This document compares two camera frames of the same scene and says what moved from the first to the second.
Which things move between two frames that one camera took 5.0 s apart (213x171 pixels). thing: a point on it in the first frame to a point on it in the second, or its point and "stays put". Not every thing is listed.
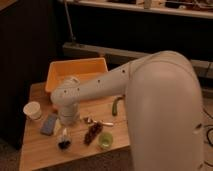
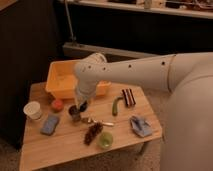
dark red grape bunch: (93, 132) stays put
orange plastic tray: (59, 71) stays put
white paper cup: (33, 110) stays put
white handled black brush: (64, 142) to (83, 106)
